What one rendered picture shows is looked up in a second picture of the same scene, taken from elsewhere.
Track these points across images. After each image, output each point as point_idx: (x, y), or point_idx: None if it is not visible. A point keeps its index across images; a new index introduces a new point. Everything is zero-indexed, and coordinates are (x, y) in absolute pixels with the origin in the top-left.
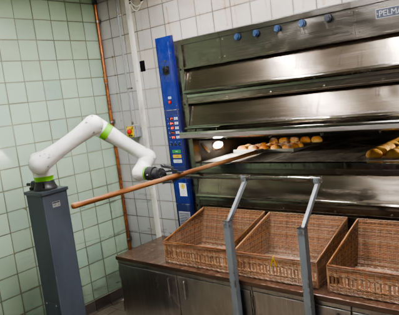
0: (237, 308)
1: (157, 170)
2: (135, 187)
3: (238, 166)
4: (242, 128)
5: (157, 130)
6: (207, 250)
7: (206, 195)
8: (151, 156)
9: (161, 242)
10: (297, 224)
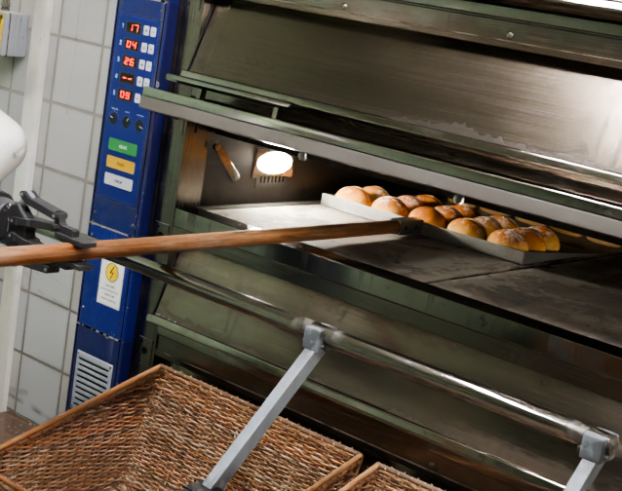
0: None
1: (5, 207)
2: None
3: (317, 267)
4: (370, 138)
5: (80, 54)
6: None
7: (181, 330)
8: (4, 146)
9: None
10: None
